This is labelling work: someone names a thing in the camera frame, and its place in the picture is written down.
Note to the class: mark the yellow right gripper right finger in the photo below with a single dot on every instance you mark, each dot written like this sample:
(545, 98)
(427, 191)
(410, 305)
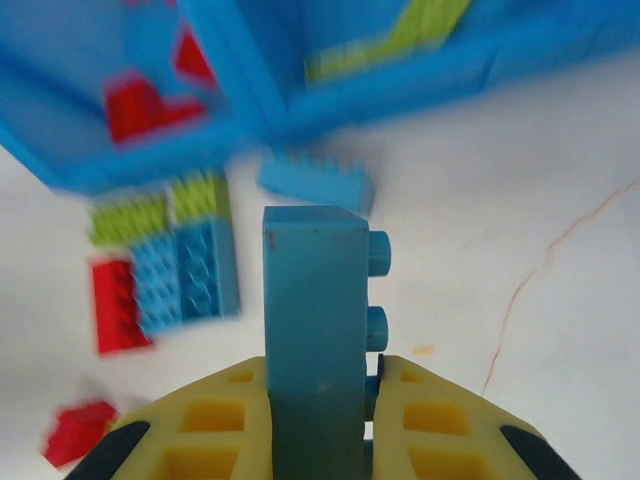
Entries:
(390, 425)

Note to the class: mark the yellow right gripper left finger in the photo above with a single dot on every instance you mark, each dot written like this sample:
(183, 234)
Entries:
(165, 400)

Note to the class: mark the red lego brick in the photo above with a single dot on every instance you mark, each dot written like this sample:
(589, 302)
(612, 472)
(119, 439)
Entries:
(117, 305)
(135, 110)
(80, 432)
(192, 60)

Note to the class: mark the dark blue long lego brick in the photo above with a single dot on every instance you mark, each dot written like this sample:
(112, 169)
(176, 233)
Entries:
(315, 300)

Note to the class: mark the green lego brick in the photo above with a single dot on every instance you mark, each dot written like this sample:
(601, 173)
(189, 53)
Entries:
(200, 197)
(127, 222)
(430, 22)

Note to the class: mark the blue plastic storage bin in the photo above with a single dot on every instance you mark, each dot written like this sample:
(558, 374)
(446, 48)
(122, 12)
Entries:
(100, 170)
(500, 75)

